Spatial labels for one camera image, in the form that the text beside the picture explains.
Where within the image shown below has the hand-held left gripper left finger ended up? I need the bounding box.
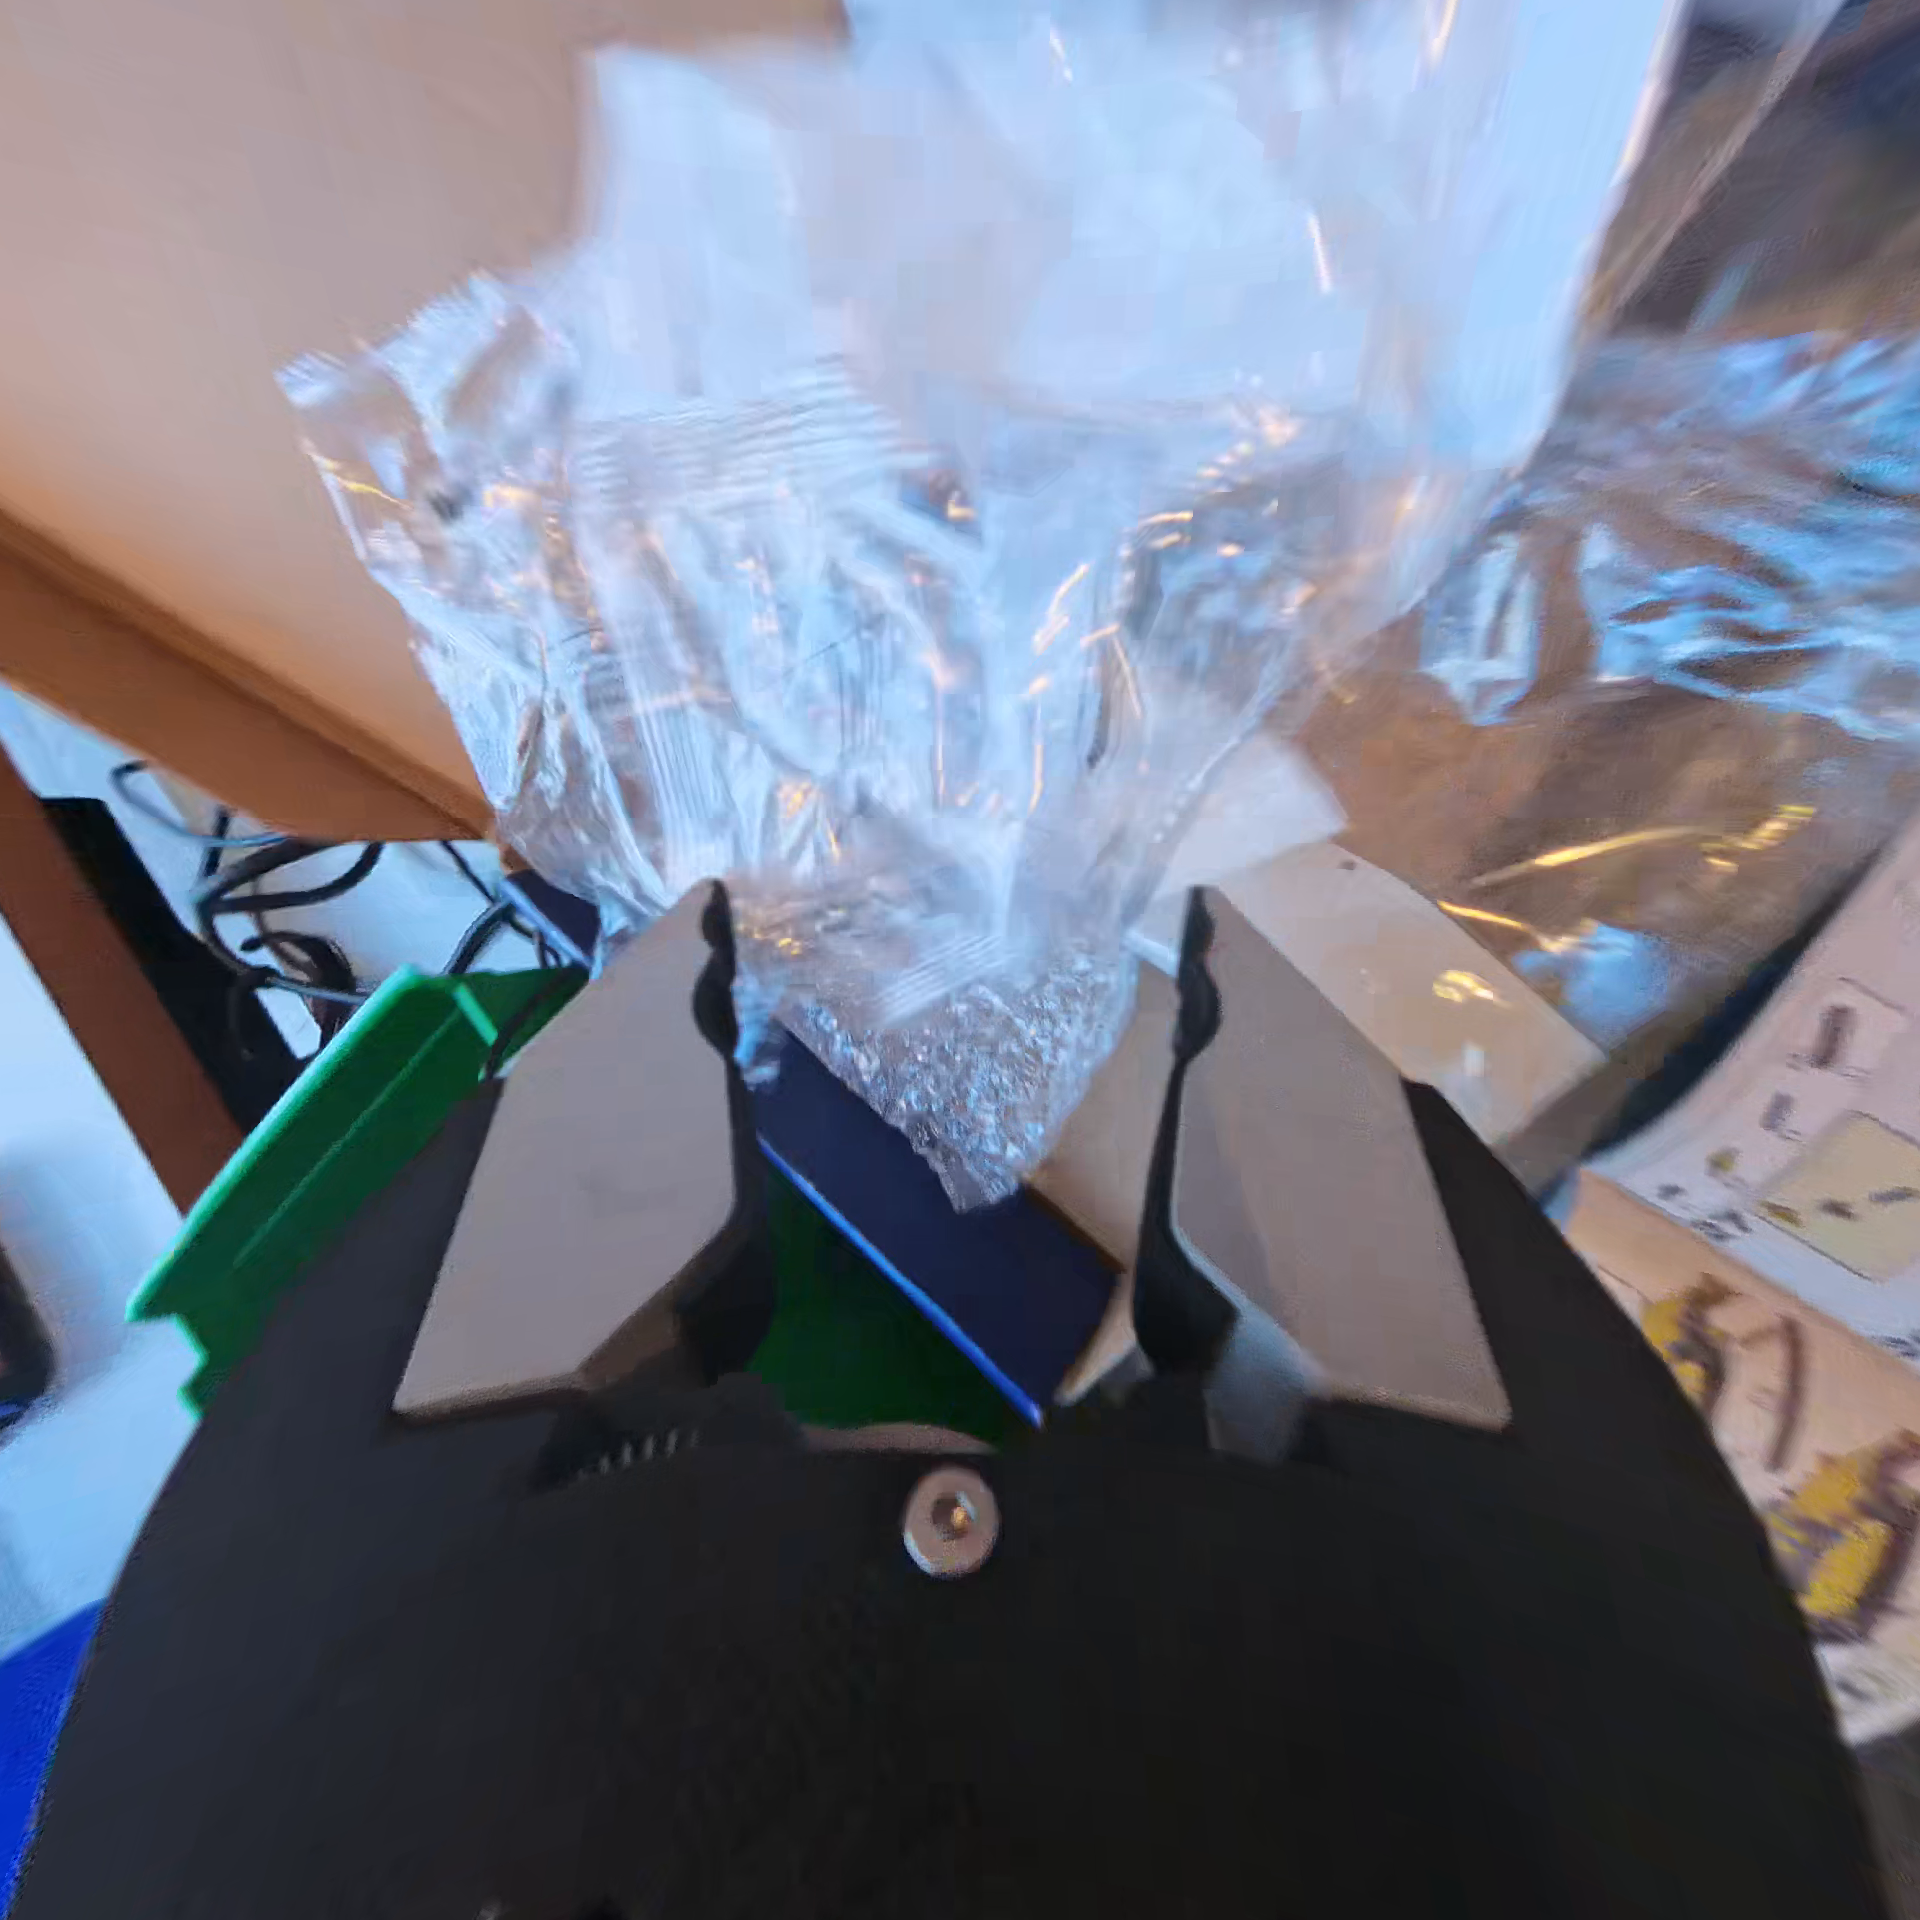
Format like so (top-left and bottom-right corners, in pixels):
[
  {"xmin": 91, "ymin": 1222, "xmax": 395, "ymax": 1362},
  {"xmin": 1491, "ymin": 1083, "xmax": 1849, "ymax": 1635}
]
[{"xmin": 389, "ymin": 883, "xmax": 780, "ymax": 1419}]

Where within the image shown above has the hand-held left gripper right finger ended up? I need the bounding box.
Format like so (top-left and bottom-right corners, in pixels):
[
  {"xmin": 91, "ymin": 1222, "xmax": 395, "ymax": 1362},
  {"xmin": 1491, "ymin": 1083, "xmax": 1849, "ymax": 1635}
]
[{"xmin": 1060, "ymin": 884, "xmax": 1510, "ymax": 1470}]

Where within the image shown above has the printed clear plastic bag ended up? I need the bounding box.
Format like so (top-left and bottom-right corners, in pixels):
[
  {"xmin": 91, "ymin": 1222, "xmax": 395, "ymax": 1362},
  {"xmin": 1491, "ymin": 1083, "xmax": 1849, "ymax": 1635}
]
[{"xmin": 274, "ymin": 0, "xmax": 1703, "ymax": 1217}]

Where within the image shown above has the dark blue cardboard kit box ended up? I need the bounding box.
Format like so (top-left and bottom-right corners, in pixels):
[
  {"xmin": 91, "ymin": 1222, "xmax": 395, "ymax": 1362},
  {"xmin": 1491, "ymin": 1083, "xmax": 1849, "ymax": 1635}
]
[{"xmin": 0, "ymin": 0, "xmax": 1609, "ymax": 1430}]

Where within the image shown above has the green plastic bin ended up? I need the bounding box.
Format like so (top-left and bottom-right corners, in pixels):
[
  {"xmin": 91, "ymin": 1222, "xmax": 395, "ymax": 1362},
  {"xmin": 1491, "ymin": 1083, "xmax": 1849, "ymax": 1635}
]
[{"xmin": 125, "ymin": 965, "xmax": 1029, "ymax": 1455}]

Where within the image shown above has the building manual booklet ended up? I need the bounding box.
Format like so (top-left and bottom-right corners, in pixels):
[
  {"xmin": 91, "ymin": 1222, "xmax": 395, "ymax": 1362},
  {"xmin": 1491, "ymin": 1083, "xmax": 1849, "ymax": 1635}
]
[{"xmin": 1554, "ymin": 818, "xmax": 1920, "ymax": 1749}]

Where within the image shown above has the bundle of empty plastic bags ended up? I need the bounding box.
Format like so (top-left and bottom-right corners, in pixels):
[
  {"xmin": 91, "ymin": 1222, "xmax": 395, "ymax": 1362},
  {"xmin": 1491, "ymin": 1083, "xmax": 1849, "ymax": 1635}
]
[{"xmin": 1296, "ymin": 322, "xmax": 1920, "ymax": 1059}]

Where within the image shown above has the blue plastic bin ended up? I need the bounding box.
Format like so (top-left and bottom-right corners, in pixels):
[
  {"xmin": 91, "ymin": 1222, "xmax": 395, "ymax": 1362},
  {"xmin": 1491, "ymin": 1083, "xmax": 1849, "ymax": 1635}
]
[{"xmin": 0, "ymin": 1593, "xmax": 108, "ymax": 1852}]

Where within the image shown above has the black cable bundle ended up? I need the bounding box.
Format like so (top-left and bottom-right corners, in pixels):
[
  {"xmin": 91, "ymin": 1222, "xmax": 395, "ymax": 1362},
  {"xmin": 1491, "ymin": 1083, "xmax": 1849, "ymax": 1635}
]
[{"xmin": 108, "ymin": 758, "xmax": 548, "ymax": 1038}]

